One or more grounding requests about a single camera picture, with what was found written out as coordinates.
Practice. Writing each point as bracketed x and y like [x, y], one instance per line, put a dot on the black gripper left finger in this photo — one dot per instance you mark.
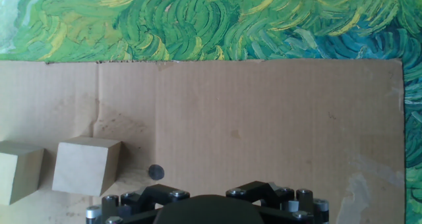
[132, 207]

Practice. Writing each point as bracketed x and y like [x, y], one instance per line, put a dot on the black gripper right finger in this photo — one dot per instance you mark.
[290, 207]

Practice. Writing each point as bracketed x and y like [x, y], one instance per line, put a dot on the large wooden cube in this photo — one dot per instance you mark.
[82, 166]
[16, 174]

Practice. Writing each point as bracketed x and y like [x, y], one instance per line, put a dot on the black round mark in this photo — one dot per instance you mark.
[156, 172]

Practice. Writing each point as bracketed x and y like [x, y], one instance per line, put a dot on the brown cardboard sheet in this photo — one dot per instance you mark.
[263, 118]

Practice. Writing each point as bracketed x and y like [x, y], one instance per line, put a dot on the painted landscape cloth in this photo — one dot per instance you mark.
[198, 19]

